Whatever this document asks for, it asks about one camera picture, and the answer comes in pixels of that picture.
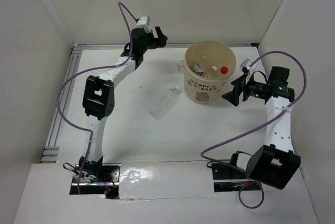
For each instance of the clear bottle white cap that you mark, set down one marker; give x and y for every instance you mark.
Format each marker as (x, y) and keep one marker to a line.
(210, 73)

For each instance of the red label water bottle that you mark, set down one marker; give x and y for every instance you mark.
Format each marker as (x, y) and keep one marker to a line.
(203, 67)

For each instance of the silver tape sheet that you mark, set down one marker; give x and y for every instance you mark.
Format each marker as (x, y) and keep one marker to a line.
(166, 180)

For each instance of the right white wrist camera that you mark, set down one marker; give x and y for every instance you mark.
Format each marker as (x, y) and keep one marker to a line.
(247, 67)

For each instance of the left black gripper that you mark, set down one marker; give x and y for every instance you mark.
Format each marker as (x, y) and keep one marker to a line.
(159, 42)

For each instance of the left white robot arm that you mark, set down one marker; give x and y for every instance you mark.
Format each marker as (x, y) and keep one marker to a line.
(99, 94)

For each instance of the cream capybara plastic bin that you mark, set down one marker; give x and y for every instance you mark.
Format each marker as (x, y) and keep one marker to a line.
(202, 90)

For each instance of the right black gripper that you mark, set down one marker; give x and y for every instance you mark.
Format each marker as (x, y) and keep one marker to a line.
(233, 96)

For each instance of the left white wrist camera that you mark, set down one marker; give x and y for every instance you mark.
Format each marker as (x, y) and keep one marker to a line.
(144, 22)

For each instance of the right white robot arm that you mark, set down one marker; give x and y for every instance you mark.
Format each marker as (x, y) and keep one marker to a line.
(275, 162)

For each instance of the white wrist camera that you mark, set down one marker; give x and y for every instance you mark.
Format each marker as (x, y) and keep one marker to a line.
(247, 67)
(144, 22)

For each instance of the clear crushed bottle centre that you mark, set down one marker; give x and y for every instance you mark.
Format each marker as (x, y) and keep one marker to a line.
(165, 102)

